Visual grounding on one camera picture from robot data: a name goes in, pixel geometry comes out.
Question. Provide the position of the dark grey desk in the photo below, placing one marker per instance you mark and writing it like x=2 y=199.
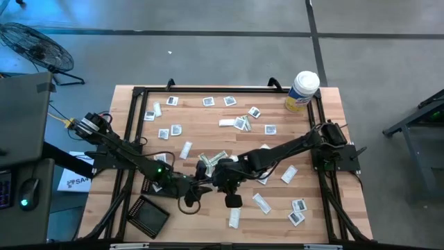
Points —
x=41 y=222

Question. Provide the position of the black square tray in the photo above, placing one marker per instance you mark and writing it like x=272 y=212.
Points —
x=149 y=218

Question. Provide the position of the white wipes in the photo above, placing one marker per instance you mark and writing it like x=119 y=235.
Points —
x=234 y=218

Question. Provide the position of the backlit black keyboard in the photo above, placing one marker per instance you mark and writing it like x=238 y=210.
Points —
x=4 y=189

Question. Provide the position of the small white paper packet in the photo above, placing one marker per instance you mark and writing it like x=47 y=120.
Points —
x=234 y=158

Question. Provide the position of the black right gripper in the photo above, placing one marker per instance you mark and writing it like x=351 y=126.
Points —
x=227 y=177

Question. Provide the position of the green printed bandage strip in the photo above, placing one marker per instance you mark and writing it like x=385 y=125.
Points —
x=206 y=163
x=247 y=123
x=218 y=157

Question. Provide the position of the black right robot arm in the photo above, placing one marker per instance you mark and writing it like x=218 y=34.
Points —
x=288 y=147

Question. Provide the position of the Lysol disinfecting wipes canister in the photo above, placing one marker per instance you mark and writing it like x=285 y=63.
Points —
x=301 y=91

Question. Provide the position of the black perforated plastic basket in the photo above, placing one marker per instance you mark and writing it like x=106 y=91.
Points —
x=145 y=185

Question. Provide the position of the black floor fan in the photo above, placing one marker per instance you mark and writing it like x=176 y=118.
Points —
x=38 y=48

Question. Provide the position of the dark grey monitor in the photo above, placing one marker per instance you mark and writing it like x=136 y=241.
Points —
x=21 y=114

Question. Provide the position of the black desk support bar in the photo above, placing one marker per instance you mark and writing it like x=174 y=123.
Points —
x=66 y=159

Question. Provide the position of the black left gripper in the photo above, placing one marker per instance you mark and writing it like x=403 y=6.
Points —
x=187 y=190

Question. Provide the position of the grey metal cart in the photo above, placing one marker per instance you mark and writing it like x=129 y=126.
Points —
x=426 y=156

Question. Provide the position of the white printed paper sheet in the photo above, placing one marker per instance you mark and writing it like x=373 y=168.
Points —
x=74 y=180

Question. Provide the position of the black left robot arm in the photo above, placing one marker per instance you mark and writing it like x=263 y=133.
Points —
x=118 y=144

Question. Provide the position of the silver frame bracket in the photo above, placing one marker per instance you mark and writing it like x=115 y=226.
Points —
x=322 y=247
x=129 y=246

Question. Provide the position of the black computer mouse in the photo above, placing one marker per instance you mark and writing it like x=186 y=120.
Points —
x=28 y=194

